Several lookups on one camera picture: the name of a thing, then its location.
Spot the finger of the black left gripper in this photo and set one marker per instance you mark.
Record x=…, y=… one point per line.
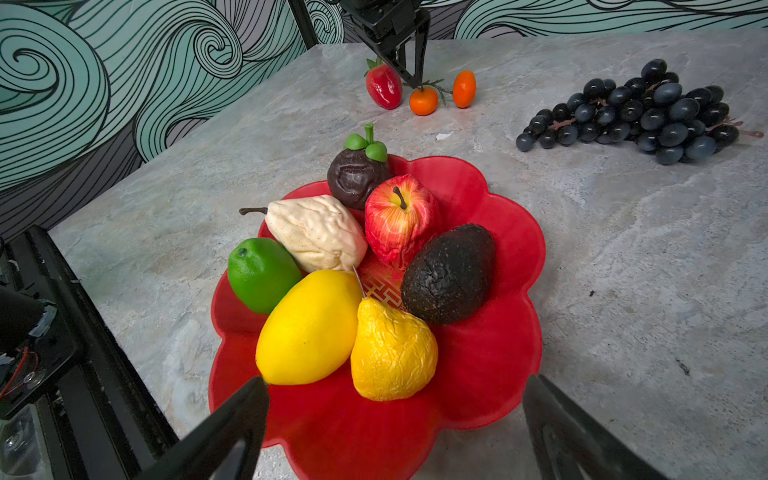
x=393, y=52
x=423, y=51

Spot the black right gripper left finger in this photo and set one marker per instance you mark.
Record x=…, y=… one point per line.
x=226, y=445

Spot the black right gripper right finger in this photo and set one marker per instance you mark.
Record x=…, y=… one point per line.
x=570, y=444

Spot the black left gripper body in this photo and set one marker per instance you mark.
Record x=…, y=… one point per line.
x=377, y=20

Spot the dark purple fake plum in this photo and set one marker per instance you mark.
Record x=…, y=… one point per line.
x=358, y=169

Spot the yellow fake lemon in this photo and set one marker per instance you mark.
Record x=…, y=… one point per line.
x=311, y=332

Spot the red fake apple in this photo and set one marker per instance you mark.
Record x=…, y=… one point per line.
x=401, y=217

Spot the yellow fake pepper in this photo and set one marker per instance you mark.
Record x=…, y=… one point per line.
x=395, y=354

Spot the green fake pepper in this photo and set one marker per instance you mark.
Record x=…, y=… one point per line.
x=261, y=272

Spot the beige fake garlic bulb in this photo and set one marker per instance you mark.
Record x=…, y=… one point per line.
x=319, y=232

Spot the dark fake avocado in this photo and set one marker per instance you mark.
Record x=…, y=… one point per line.
x=449, y=279

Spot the red fake strawberry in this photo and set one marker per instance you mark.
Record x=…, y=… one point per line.
x=383, y=84

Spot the orange fake tomatoes on vine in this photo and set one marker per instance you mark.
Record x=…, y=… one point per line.
x=425, y=98

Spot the red flower-shaped fruit bowl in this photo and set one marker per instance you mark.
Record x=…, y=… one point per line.
x=328, y=431

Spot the black fake grape bunch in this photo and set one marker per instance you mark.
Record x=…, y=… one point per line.
x=652, y=110

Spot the black corner frame post left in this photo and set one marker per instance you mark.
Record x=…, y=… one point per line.
x=304, y=23

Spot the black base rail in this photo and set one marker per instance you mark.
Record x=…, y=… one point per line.
x=72, y=405

